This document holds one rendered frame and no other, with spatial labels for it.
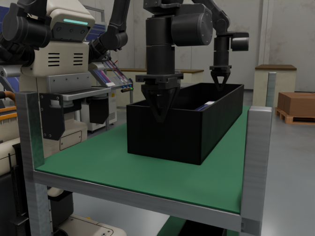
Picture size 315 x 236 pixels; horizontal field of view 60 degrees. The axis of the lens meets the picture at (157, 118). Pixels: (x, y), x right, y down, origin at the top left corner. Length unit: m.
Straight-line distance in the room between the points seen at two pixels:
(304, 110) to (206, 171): 4.85
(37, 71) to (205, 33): 0.64
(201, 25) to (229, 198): 0.29
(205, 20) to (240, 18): 9.30
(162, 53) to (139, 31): 10.33
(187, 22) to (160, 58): 0.08
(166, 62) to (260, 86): 6.32
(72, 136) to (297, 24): 9.00
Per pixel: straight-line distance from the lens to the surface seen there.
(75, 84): 1.09
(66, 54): 1.08
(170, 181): 0.50
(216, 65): 1.07
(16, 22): 0.83
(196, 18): 0.50
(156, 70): 0.53
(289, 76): 6.79
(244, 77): 9.73
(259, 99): 6.86
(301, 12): 9.75
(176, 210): 0.45
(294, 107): 5.30
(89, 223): 1.63
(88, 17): 1.08
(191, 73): 5.19
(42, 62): 1.00
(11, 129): 1.33
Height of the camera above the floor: 1.17
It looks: 13 degrees down
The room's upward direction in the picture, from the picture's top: straight up
